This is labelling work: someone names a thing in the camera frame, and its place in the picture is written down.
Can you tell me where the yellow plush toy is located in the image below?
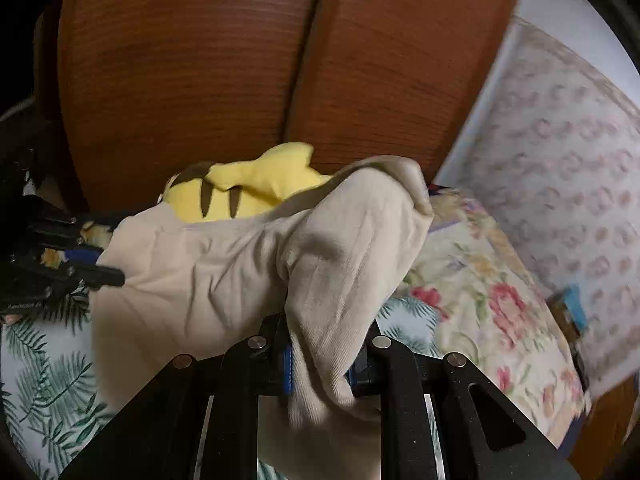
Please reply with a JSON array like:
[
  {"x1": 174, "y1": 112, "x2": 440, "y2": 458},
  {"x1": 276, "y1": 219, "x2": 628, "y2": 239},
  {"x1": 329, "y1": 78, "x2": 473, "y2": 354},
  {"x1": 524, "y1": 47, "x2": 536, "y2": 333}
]
[{"x1": 160, "y1": 142, "x2": 335, "y2": 224}]

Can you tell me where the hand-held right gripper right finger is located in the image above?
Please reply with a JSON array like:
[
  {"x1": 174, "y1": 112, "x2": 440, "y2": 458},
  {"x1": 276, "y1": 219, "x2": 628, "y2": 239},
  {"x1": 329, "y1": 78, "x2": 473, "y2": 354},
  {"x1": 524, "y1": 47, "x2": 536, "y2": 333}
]
[{"x1": 345, "y1": 325, "x2": 581, "y2": 480}]

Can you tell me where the leaf print bedsheet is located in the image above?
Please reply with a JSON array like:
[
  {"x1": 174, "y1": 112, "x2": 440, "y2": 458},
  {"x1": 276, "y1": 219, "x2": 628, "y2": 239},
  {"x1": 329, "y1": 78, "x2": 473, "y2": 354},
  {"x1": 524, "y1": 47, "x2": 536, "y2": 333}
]
[{"x1": 0, "y1": 290, "x2": 441, "y2": 480}]

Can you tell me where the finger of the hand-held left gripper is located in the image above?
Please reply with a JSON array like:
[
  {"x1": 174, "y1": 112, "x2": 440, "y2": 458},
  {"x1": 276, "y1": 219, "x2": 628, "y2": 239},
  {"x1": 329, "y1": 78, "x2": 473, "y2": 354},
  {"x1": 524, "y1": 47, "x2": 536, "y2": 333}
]
[
  {"x1": 50, "y1": 246, "x2": 103, "y2": 268},
  {"x1": 47, "y1": 264, "x2": 126, "y2": 291}
]

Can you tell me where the wooden slatted wardrobe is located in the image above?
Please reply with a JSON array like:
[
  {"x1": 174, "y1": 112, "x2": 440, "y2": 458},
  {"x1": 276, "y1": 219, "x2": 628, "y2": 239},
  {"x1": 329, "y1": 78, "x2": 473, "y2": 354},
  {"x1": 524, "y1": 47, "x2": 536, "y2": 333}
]
[{"x1": 35, "y1": 0, "x2": 531, "y2": 216}]

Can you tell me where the circle print curtain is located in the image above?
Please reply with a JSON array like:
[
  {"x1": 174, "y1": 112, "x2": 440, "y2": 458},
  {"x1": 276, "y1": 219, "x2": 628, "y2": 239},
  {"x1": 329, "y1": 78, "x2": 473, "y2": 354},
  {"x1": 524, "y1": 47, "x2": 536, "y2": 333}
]
[{"x1": 435, "y1": 17, "x2": 640, "y2": 396}]

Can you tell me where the peach printed t-shirt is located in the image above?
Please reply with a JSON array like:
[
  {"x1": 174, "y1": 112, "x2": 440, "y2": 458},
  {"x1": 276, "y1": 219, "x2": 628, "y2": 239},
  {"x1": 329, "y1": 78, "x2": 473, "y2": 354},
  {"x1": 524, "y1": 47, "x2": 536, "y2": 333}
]
[{"x1": 90, "y1": 155, "x2": 436, "y2": 480}]

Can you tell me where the cardboard box with blue cloth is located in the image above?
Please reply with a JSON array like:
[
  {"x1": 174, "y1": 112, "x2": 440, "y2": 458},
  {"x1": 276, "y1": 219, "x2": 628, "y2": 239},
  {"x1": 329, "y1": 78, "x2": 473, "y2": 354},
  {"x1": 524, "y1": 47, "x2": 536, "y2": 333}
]
[{"x1": 547, "y1": 285, "x2": 591, "y2": 341}]

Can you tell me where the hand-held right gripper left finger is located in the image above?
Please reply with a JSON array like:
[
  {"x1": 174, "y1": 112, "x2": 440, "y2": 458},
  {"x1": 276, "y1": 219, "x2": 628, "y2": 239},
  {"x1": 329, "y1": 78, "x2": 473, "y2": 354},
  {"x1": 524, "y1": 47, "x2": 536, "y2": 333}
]
[{"x1": 60, "y1": 310, "x2": 296, "y2": 480}]

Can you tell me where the floral blanket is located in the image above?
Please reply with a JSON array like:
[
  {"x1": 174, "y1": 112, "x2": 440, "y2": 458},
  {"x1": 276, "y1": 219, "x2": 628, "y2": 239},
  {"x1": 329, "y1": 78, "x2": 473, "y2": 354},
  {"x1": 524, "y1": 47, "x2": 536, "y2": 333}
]
[{"x1": 400, "y1": 187, "x2": 591, "y2": 441}]

